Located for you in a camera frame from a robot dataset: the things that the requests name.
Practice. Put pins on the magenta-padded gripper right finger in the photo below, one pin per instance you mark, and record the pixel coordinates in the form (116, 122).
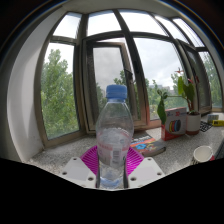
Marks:
(146, 170)

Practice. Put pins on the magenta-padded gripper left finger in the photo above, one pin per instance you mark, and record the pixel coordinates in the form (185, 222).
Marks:
(78, 170)

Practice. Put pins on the clear blue-capped water bottle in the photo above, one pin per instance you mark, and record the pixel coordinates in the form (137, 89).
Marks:
(114, 133)

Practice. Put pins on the white red filament box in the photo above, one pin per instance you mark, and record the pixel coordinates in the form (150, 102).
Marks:
(175, 125)

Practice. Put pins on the white cup with black letters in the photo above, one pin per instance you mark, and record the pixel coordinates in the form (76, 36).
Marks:
(202, 155)

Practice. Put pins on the potted plant in white pot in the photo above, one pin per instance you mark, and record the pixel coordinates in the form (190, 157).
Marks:
(193, 123)

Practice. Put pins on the black lattice trivet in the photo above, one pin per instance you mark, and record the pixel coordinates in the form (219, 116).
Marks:
(205, 126)

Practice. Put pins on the small pale blue box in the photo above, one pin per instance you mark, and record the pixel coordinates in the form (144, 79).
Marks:
(213, 117)

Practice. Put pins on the yellow flat box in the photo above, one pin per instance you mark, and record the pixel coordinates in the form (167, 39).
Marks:
(218, 123)

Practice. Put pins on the brown framed window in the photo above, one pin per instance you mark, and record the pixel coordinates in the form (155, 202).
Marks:
(83, 83)

